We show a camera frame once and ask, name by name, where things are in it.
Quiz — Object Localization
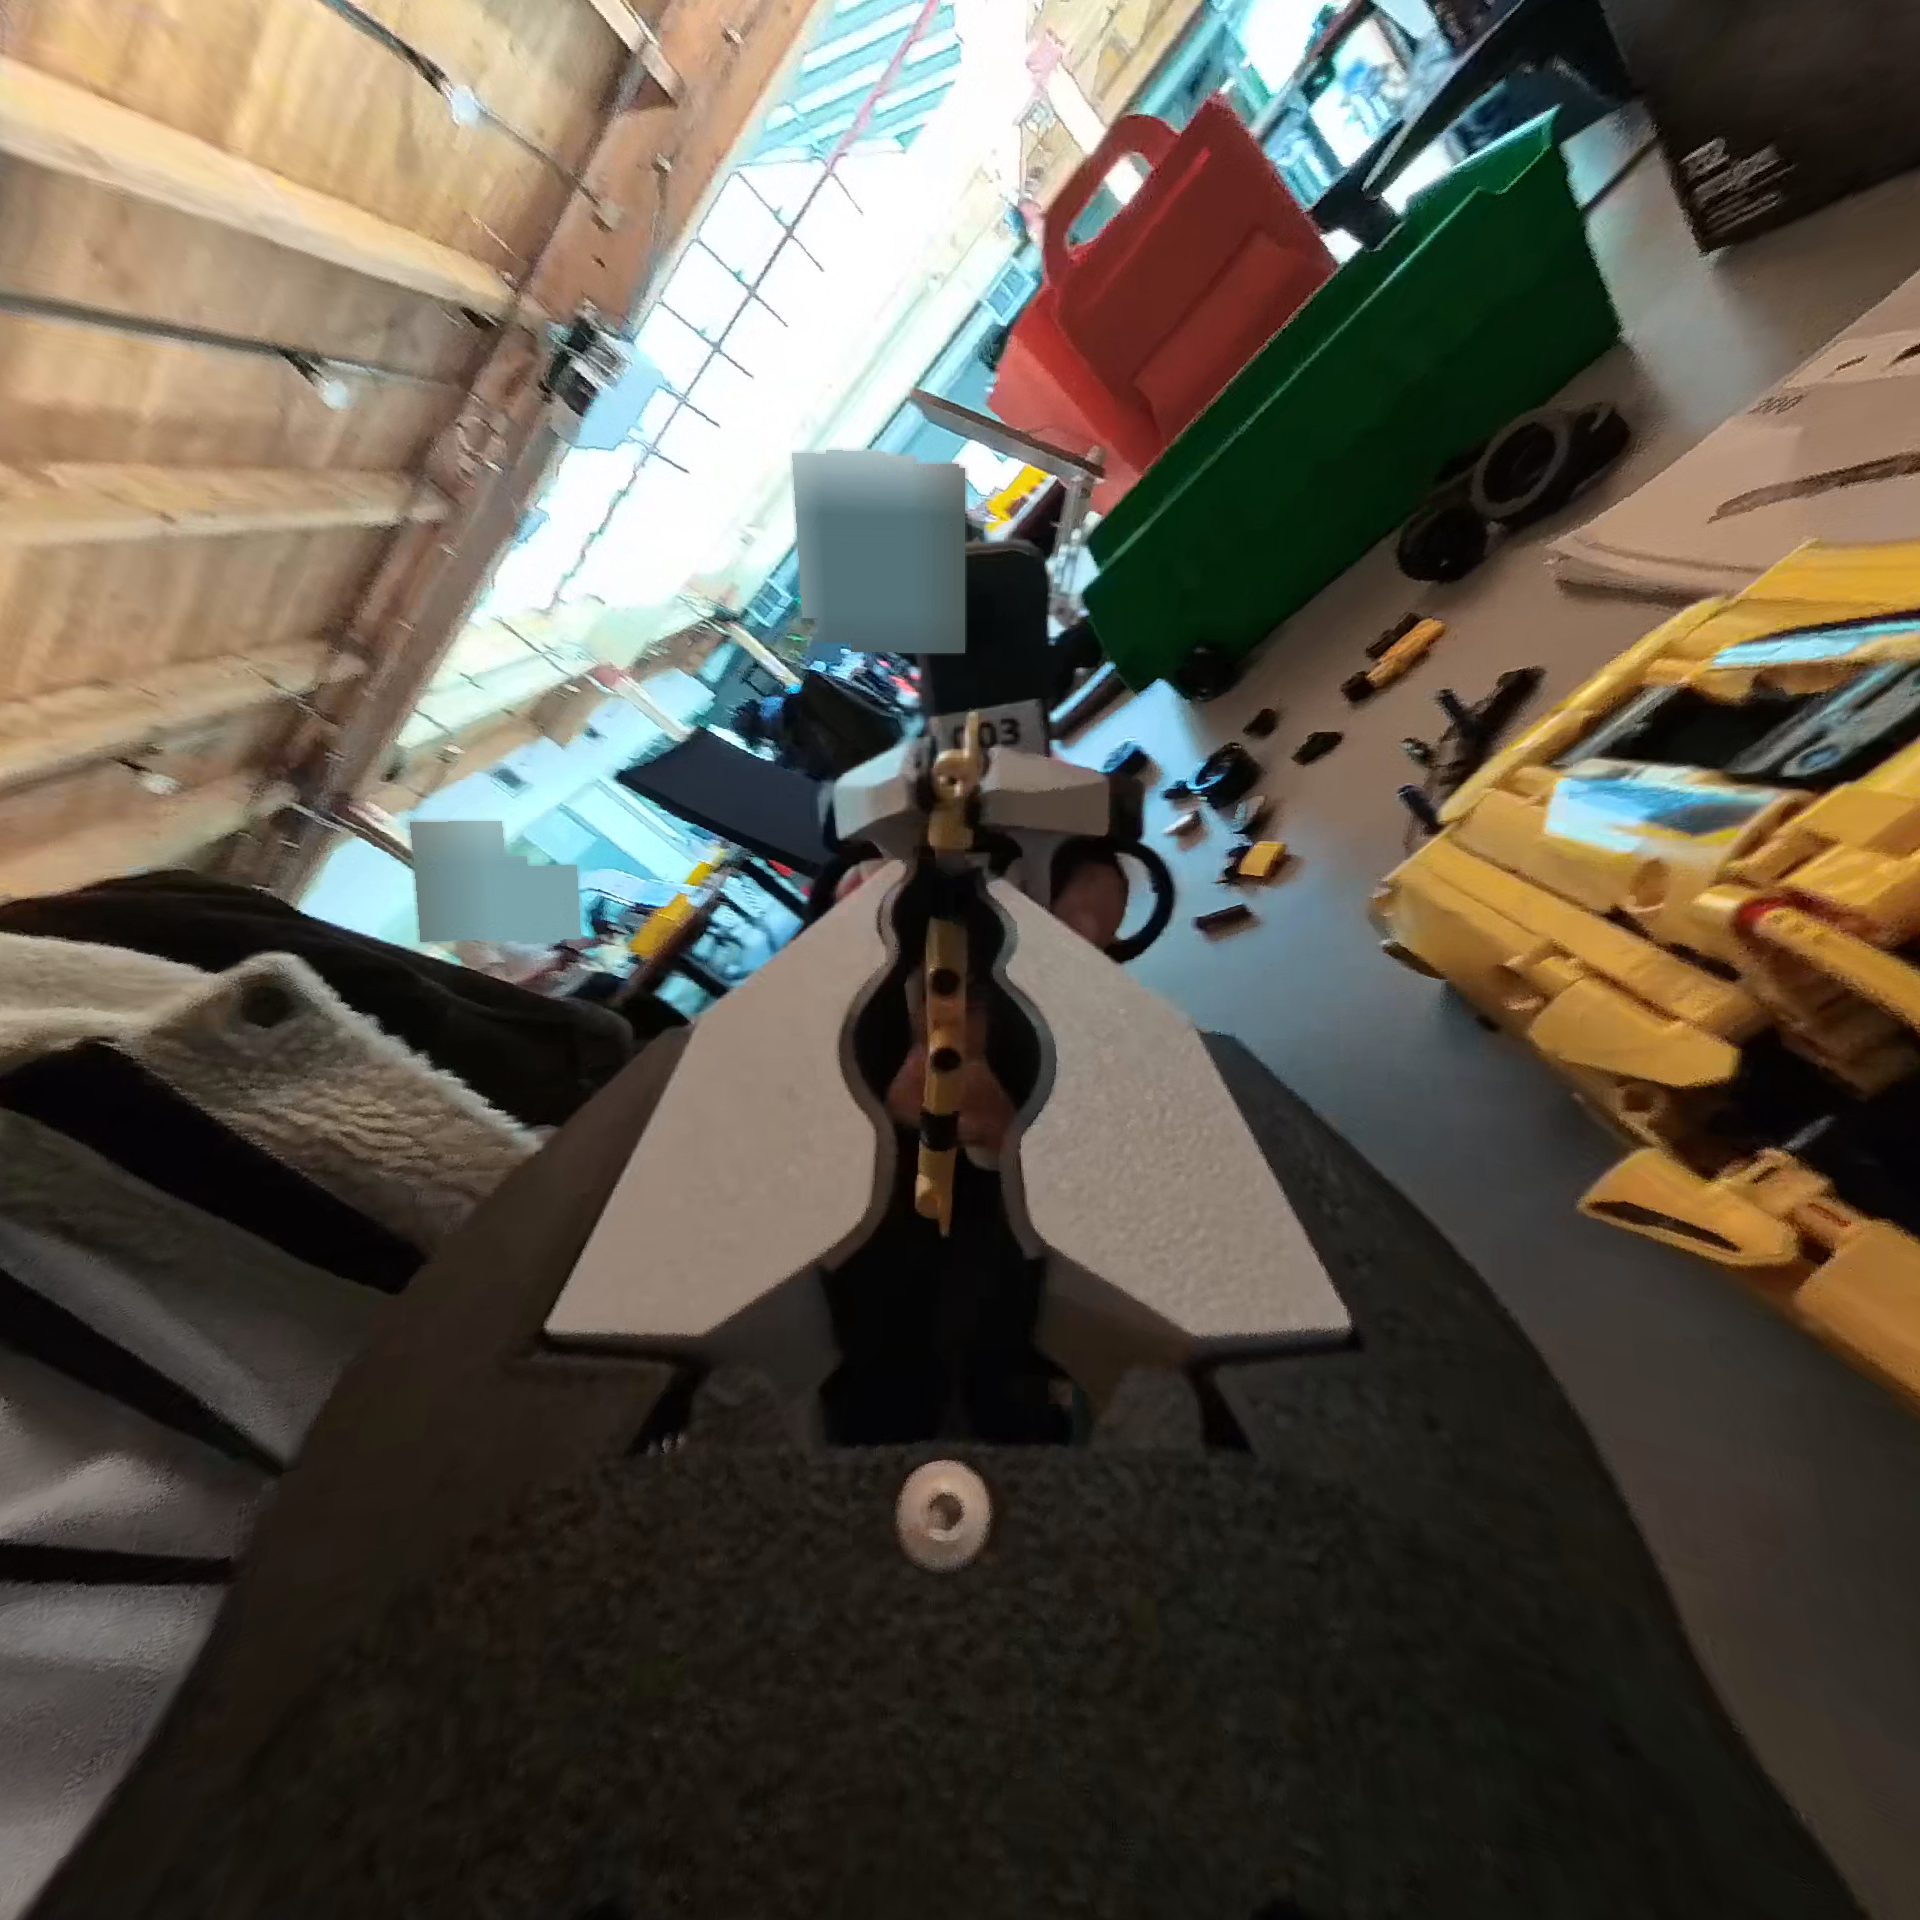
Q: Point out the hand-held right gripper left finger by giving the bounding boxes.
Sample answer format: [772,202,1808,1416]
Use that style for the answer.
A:
[544,864,920,1449]

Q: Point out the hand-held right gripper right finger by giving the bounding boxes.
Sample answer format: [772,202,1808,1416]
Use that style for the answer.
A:
[982,868,1356,1449]

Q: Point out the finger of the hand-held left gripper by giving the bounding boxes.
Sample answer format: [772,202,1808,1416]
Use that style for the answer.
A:
[982,746,1121,891]
[826,746,943,859]

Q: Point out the yellow and black brick strip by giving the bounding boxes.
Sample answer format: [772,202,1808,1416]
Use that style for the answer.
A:
[907,740,997,1247]

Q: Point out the yellow toy brick car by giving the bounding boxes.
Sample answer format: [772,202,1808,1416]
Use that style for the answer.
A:
[1361,536,1920,1416]

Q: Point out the grey desk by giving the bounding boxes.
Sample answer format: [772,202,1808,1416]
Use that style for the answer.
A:
[1031,151,1920,1920]

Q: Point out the person's left hand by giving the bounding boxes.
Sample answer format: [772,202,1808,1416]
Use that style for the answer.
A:
[884,868,1134,1168]

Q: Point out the black fabric chair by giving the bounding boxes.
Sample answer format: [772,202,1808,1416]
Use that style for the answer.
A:
[614,664,911,891]

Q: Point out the green plastic bin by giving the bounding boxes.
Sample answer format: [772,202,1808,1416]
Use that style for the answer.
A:
[1078,104,1627,701]

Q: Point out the scattered small brick parts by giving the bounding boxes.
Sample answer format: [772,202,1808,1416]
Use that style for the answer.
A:
[1116,611,1553,942]

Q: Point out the red lego storage box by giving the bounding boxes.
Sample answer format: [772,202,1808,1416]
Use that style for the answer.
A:
[984,94,1341,525]

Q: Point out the ceiling mounted device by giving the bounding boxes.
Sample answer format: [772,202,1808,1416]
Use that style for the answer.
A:
[544,319,663,451]

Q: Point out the large open instruction booklet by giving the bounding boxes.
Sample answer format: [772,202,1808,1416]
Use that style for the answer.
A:
[1544,273,1920,611]

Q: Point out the toy car set box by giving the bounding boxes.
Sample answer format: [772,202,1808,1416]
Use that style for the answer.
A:
[1648,0,1920,253]

